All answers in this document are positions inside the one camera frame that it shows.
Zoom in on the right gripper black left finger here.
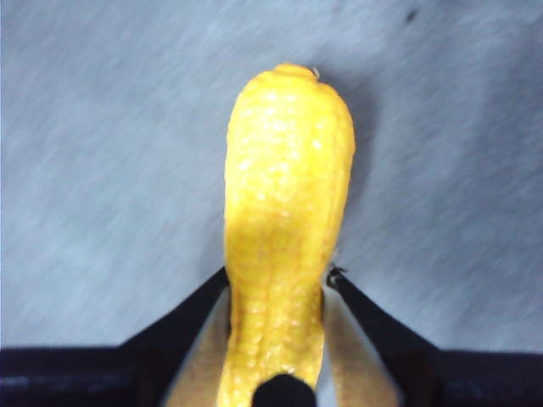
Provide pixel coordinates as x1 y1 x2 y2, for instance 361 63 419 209
0 266 233 407

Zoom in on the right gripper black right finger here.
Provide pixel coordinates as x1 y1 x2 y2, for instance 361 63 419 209
316 267 543 407

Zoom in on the yellow corn cob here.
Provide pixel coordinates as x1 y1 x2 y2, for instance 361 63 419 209
219 63 356 407

